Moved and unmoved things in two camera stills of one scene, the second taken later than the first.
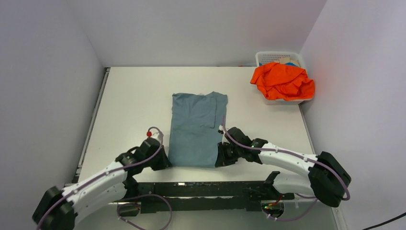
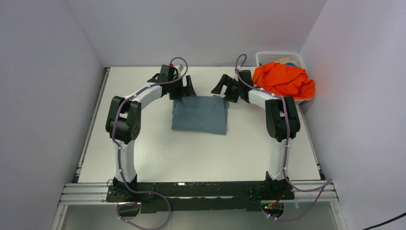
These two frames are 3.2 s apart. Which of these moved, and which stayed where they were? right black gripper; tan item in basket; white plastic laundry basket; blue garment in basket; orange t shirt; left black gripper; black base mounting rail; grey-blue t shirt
Moved: grey-blue t shirt; left black gripper; right black gripper
Stayed: blue garment in basket; orange t shirt; black base mounting rail; white plastic laundry basket; tan item in basket
